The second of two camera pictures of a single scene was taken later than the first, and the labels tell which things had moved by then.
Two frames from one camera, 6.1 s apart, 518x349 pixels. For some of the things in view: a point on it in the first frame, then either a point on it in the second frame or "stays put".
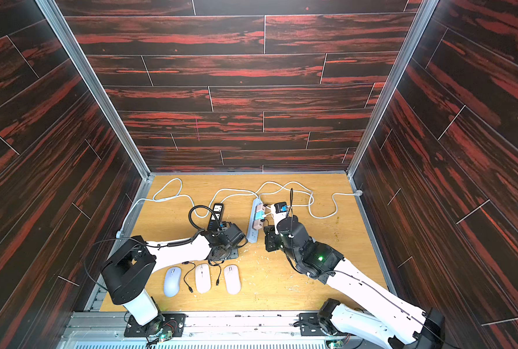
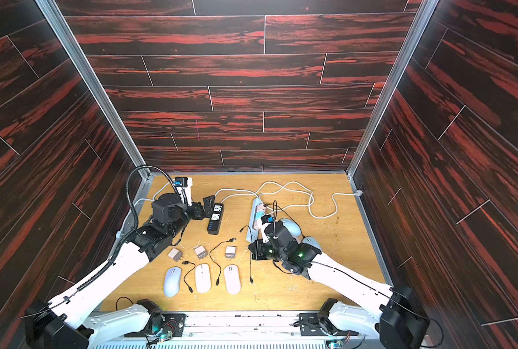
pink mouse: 232,279 stays put
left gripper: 235,254 -> 206,209
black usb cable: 185,262 stays put
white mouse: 172,281 stays put
